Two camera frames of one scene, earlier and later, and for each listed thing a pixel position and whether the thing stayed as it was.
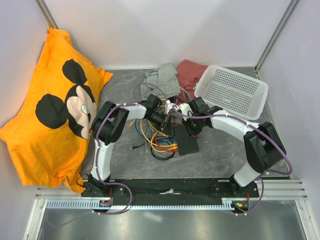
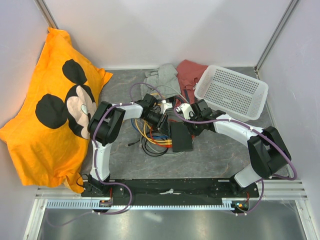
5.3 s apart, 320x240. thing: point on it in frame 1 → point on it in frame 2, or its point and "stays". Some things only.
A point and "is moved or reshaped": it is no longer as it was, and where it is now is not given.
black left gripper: [166, 119] stays
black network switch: [187, 144] is moved or reshaped
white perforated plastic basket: [237, 94] stays
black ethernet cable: [154, 156] is moved or reshaped
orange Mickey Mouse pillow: [47, 139] stays
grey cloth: [166, 73] stays
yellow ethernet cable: [171, 145] → [148, 138]
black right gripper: [189, 129] stays
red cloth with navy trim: [188, 74] stays
